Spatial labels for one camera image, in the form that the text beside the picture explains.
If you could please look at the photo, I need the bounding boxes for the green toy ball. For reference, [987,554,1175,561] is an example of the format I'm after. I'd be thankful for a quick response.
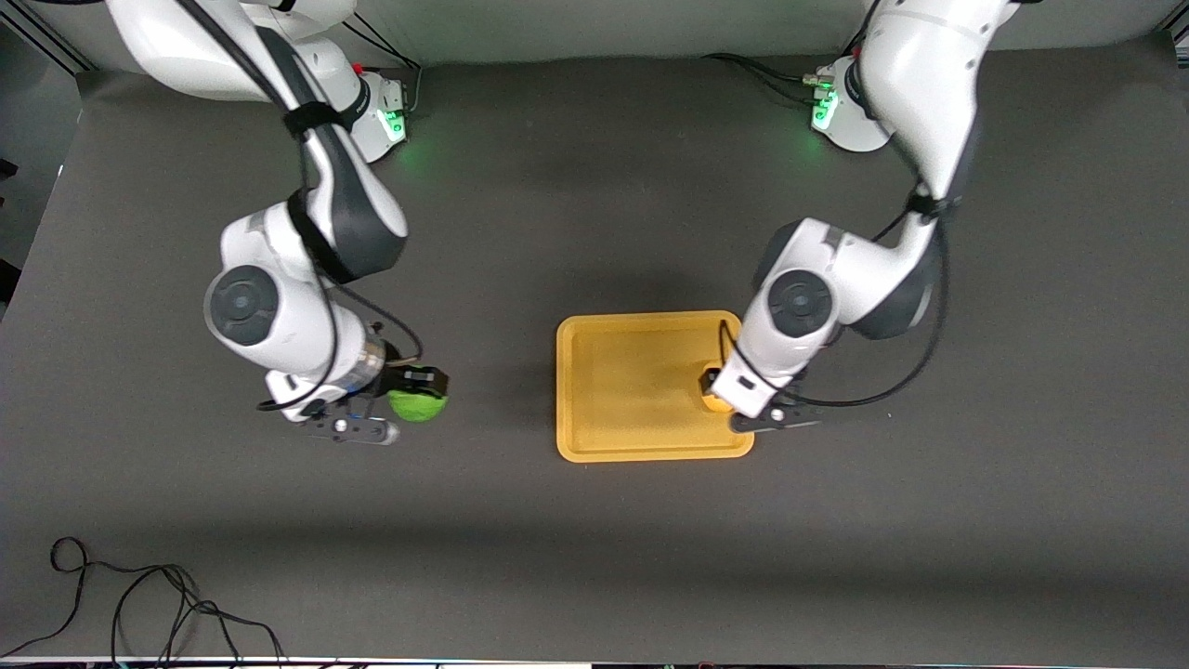
[386,390,450,425]

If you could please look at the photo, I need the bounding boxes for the thin black loose cable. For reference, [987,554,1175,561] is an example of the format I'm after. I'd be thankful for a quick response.
[0,536,291,666]

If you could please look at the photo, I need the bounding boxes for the black arm base cables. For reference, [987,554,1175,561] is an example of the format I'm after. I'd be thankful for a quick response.
[701,19,869,105]
[342,19,425,120]

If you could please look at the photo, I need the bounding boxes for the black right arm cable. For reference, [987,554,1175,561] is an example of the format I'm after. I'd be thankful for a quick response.
[176,0,425,413]

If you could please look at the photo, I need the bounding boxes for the yellow potato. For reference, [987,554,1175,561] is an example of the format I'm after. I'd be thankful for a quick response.
[699,361,737,413]

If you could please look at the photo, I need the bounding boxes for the black right arm base cables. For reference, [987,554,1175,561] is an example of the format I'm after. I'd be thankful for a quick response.
[342,19,425,120]

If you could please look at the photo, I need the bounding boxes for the black left arm base cables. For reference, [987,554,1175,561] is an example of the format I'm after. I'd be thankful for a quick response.
[701,19,869,105]

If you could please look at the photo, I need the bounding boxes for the orange plastic tray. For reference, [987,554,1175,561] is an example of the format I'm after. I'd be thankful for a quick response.
[555,310,755,464]

